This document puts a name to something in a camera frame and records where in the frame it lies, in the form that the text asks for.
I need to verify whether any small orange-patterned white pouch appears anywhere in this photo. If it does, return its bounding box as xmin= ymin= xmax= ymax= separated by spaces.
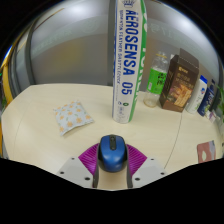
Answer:
xmin=52 ymin=99 xmax=95 ymax=137

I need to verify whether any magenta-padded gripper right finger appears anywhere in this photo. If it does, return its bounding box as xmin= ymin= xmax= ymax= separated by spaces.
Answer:
xmin=125 ymin=143 xmax=167 ymax=190

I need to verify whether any dark blue shampoo bottle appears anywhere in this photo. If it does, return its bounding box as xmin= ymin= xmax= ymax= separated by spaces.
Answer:
xmin=197 ymin=78 xmax=217 ymax=118

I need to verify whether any blue and black computer mouse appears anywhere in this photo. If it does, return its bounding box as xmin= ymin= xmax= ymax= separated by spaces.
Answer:
xmin=97 ymin=134 xmax=129 ymax=174

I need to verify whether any clear bottle with green label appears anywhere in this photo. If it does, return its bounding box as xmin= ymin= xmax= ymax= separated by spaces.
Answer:
xmin=143 ymin=50 xmax=170 ymax=109

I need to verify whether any floral pastel mouse pad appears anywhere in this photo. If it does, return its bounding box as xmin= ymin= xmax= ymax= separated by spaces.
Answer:
xmin=196 ymin=139 xmax=217 ymax=164

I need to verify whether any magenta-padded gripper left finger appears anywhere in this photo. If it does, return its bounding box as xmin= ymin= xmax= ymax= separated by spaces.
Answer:
xmin=56 ymin=142 xmax=101 ymax=189

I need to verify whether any white bottle with blue cap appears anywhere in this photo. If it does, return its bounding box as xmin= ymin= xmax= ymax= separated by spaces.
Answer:
xmin=185 ymin=74 xmax=209 ymax=115

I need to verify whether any white green shuttlecock tube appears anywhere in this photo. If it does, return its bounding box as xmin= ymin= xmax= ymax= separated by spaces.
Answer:
xmin=111 ymin=0 xmax=148 ymax=125

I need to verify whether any brown cardboard carton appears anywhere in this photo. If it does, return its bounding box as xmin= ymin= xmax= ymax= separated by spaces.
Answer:
xmin=158 ymin=48 xmax=201 ymax=113

